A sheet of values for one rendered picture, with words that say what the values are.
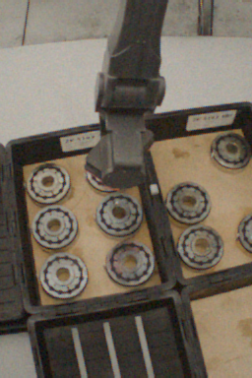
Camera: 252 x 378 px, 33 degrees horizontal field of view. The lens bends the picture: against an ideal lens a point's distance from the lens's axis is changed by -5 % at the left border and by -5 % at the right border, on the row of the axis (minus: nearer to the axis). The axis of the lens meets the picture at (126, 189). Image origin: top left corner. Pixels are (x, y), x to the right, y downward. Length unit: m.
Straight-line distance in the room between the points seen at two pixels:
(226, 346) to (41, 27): 2.16
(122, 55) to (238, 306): 0.64
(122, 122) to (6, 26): 2.21
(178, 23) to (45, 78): 1.39
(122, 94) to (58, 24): 2.13
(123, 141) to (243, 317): 0.54
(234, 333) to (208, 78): 0.81
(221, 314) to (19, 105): 0.85
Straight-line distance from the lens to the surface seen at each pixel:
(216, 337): 0.94
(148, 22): 0.48
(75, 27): 2.61
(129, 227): 0.95
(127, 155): 0.55
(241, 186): 1.07
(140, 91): 0.54
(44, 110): 1.32
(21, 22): 2.73
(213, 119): 1.07
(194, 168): 1.06
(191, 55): 1.47
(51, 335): 0.94
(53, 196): 0.99
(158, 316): 0.94
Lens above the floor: 1.75
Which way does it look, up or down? 64 degrees down
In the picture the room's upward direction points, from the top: 1 degrees clockwise
